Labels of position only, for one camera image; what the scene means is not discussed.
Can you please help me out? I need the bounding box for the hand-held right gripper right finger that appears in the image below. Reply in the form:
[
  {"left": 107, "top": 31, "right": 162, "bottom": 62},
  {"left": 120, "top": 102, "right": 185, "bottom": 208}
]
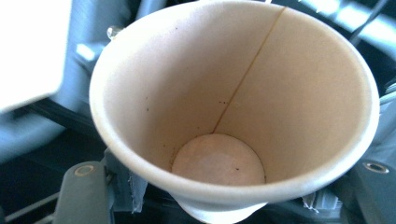
[{"left": 301, "top": 158, "right": 396, "bottom": 224}]

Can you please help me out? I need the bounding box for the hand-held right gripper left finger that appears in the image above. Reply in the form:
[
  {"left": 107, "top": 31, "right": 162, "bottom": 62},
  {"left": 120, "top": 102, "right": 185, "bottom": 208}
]
[{"left": 54, "top": 148, "right": 149, "bottom": 224}]

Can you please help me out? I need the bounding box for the brown paper cup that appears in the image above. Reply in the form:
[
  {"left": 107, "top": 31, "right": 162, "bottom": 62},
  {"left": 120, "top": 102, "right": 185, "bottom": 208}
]
[{"left": 89, "top": 0, "right": 381, "bottom": 224}]

